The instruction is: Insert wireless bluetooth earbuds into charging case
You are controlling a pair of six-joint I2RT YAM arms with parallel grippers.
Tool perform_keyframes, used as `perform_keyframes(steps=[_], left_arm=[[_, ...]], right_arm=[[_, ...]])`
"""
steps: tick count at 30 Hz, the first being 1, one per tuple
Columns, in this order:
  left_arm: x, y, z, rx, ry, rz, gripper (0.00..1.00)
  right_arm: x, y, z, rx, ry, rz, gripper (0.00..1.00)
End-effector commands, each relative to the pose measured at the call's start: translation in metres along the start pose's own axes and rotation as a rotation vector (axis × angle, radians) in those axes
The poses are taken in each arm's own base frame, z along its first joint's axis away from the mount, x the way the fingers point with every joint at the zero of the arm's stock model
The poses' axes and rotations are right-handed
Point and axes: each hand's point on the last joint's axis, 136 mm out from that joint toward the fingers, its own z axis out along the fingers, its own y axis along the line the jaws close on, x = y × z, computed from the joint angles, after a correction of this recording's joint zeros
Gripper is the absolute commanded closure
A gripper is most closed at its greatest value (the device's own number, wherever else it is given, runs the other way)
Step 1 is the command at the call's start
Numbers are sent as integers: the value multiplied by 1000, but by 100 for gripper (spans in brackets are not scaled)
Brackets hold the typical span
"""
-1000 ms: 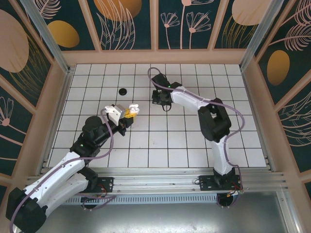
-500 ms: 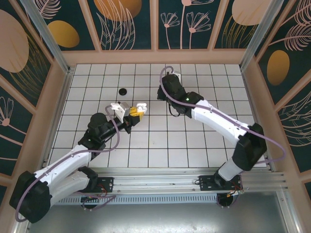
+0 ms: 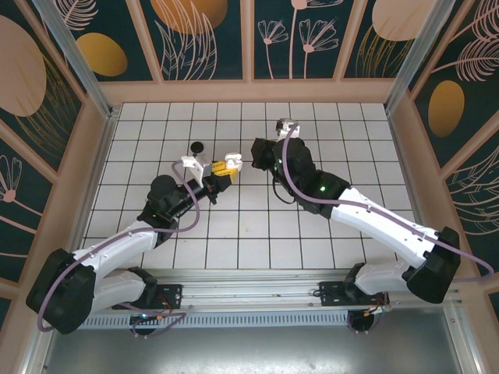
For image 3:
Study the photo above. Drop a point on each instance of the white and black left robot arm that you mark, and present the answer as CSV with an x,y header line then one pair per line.
x,y
113,245

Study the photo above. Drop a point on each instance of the small black round knob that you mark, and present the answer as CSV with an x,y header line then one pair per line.
x,y
197,147

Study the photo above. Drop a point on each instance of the wall panel with pink flowers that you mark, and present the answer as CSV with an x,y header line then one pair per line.
x,y
304,39

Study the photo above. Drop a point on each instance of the wall panel large peach circle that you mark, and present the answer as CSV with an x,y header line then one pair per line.
x,y
23,78

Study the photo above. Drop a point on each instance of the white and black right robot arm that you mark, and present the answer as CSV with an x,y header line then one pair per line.
x,y
382,222

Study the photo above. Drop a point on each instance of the aluminium frame post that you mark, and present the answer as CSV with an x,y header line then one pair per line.
x,y
78,66

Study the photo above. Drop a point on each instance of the wall panel with small orange oval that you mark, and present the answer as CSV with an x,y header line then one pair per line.
x,y
101,54

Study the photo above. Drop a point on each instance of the grey metal sheet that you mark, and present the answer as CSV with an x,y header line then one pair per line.
x,y
249,350

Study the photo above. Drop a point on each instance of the wall panel peach circle yellow lines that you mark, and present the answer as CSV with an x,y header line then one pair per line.
x,y
390,23

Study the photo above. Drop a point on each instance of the wall panel single flower outline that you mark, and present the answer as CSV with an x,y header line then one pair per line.
x,y
15,202

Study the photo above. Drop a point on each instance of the wall panel overlapping leaf outlines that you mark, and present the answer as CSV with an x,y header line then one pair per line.
x,y
479,195

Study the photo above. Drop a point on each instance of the white earbud charging case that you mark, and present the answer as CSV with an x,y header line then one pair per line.
x,y
234,159

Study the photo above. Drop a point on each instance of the clear vertical pole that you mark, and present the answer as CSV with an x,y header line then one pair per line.
x,y
417,54

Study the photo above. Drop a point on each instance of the wall panel orange circle leaf outlines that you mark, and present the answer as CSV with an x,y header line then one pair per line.
x,y
187,39

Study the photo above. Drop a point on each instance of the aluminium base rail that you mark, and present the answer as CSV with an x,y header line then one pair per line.
x,y
249,290

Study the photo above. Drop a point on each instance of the wall panel orange oval fern leaves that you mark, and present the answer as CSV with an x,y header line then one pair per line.
x,y
448,109

